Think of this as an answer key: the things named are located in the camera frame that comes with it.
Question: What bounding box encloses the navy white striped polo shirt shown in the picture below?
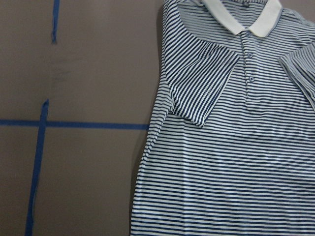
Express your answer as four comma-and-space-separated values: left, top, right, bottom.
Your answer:
130, 0, 315, 236

